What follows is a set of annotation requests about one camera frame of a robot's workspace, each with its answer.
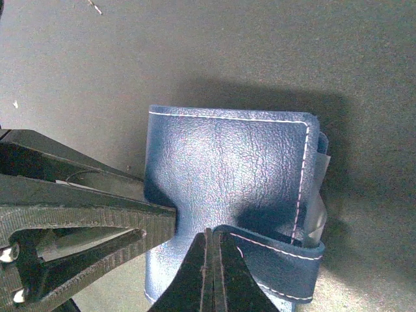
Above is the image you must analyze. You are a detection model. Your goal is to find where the blue leather card holder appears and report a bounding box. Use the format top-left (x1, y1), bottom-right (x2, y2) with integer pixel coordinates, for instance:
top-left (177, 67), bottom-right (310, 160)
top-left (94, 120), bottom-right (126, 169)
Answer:
top-left (144, 105), bottom-right (328, 311)

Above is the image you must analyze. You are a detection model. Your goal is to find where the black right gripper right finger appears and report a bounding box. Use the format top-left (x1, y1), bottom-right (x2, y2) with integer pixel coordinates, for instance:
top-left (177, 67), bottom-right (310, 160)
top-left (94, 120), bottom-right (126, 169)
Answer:
top-left (213, 230), bottom-right (278, 312)

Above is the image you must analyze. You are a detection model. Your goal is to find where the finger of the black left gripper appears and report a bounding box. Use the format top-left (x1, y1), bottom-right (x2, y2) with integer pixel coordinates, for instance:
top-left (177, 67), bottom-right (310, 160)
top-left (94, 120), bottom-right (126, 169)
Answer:
top-left (1, 175), bottom-right (176, 311)
top-left (1, 129), bottom-right (144, 200)

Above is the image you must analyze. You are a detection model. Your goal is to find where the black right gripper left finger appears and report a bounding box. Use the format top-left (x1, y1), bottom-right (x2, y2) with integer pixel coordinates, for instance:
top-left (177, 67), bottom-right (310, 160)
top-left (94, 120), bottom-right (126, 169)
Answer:
top-left (149, 228), bottom-right (215, 311)

